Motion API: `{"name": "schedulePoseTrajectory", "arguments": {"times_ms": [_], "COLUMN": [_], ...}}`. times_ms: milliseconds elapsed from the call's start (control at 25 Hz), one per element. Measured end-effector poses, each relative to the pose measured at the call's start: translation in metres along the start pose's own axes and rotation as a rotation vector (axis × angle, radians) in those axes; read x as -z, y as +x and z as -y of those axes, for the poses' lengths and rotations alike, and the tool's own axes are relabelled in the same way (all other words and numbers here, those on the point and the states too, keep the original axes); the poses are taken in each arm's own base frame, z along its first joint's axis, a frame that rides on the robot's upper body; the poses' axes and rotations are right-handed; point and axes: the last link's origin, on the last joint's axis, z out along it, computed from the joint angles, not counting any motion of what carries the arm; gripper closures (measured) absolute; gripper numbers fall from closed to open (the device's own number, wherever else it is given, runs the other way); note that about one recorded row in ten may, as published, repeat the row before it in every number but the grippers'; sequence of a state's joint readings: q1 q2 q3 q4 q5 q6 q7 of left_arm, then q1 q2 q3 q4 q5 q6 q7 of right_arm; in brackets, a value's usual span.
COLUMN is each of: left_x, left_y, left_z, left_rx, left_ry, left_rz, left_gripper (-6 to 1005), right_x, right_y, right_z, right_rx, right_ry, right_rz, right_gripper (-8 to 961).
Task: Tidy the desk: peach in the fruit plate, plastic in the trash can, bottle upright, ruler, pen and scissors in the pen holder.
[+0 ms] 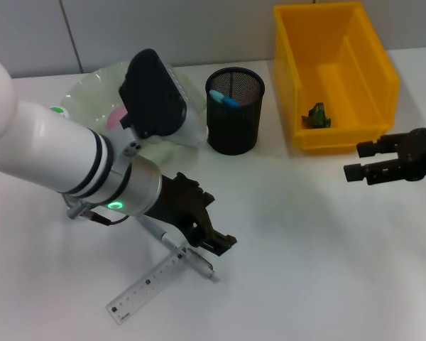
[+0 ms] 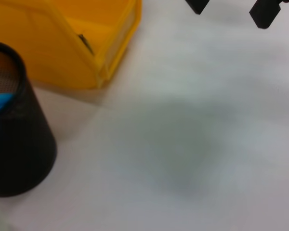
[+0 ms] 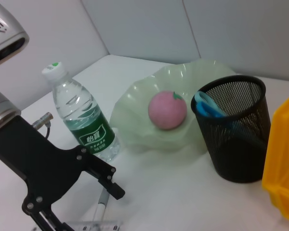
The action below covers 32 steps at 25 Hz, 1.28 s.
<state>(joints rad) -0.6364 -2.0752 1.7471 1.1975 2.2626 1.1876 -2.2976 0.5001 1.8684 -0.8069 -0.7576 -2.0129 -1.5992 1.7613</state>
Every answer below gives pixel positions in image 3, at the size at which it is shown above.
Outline blue scissors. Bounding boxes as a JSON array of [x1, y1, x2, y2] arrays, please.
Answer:
[[194, 90, 236, 135]]

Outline green wavy glass fruit plate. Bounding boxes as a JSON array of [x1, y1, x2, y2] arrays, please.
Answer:
[[109, 59, 241, 154]]

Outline left gripper cable with plugs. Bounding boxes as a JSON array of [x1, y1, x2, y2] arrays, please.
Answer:
[[31, 112, 54, 141]]

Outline clear green-label water bottle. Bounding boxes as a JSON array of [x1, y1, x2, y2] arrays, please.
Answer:
[[41, 61, 121, 162]]

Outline yellow plastic bin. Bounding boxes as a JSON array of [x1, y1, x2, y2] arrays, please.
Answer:
[[262, 89, 289, 226]]

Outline transparent plastic ruler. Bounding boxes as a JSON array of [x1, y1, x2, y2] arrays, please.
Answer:
[[64, 218, 125, 231]]

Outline pink peach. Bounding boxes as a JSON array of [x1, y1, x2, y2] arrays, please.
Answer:
[[148, 90, 187, 130]]

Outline grey pen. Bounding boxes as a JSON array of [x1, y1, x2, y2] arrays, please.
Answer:
[[93, 187, 111, 221]]

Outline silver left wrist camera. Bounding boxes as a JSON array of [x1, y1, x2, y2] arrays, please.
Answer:
[[0, 2, 30, 71]]

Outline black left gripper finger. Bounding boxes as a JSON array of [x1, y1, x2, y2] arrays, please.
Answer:
[[82, 153, 126, 201]]

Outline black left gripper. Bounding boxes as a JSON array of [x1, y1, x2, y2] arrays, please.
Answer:
[[0, 115, 88, 231]]

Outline black mesh pen holder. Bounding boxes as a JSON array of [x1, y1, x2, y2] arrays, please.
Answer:
[[190, 75, 272, 183]]

